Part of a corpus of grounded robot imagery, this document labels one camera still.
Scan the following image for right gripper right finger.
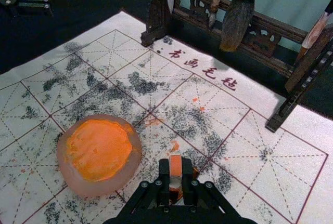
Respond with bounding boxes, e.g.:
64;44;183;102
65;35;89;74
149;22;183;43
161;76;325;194
182;157;235;217

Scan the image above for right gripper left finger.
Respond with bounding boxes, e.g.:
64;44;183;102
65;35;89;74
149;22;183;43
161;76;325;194
119;157;172;219

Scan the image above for seal stamp with orange face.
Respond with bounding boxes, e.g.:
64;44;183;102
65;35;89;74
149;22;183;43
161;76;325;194
168;154;184;206

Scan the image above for black table cloth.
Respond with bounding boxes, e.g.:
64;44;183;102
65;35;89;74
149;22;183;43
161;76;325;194
0;0;333;121

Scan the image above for round dish of orange paste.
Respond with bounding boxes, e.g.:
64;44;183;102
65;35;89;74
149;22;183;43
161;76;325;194
56;113;143;198

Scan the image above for white felt mat, red grid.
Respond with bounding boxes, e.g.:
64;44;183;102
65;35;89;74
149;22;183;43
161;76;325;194
0;10;333;224

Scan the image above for dark wooden brush rack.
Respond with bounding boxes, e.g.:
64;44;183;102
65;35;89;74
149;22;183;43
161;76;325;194
140;0;333;133

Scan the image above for large bushy brown brush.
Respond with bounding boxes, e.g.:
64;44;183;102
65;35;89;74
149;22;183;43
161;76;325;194
219;0;264;53

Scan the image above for brush with mottled brown handle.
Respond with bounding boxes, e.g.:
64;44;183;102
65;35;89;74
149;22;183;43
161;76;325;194
295;0;333;65

